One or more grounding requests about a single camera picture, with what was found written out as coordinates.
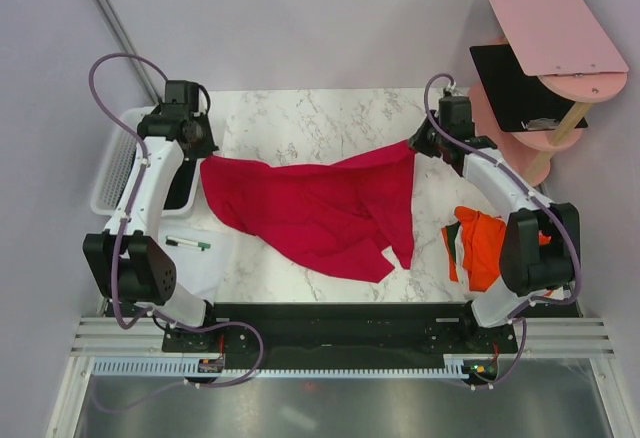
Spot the red t shirt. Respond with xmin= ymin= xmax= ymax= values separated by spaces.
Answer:
xmin=200 ymin=142 xmax=416 ymax=283

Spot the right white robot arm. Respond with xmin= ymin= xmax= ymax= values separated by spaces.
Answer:
xmin=409 ymin=121 xmax=582 ymax=352

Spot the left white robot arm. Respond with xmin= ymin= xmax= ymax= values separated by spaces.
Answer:
xmin=82 ymin=104 xmax=220 ymax=351

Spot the black t shirt in basket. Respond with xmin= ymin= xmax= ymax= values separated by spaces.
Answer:
xmin=163 ymin=160 xmax=199 ymax=214

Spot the white plastic laundry basket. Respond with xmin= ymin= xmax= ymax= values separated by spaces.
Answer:
xmin=90 ymin=125 xmax=201 ymax=218

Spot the green t shirt under orange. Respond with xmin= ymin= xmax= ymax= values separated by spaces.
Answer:
xmin=442 ymin=222 xmax=467 ymax=266

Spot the black clipboard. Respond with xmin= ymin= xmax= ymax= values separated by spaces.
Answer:
xmin=469 ymin=44 xmax=574 ymax=133

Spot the pink wooden shelf stand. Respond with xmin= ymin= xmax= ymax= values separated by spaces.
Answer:
xmin=466 ymin=0 xmax=629 ymax=190

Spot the green capped marker pen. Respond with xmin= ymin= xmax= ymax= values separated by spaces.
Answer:
xmin=165 ymin=235 xmax=211 ymax=251

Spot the orange folded t shirt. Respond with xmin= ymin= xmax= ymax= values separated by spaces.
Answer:
xmin=446 ymin=205 xmax=554 ymax=293

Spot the white paper sheet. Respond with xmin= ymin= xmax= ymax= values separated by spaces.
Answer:
xmin=108 ymin=227 xmax=235 ymax=309

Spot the pink clipboard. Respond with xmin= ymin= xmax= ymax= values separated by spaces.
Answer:
xmin=489 ymin=0 xmax=629 ymax=76

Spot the aluminium frame post left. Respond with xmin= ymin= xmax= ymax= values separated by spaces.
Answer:
xmin=92 ymin=0 xmax=160 ymax=102

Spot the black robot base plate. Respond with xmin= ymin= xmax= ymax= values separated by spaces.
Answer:
xmin=162 ymin=303 xmax=518 ymax=368

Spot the aluminium rail extrusion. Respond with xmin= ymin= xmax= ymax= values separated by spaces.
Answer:
xmin=71 ymin=317 xmax=164 ymax=357

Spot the white slotted cable duct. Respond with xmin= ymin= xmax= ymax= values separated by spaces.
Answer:
xmin=91 ymin=354 xmax=468 ymax=380

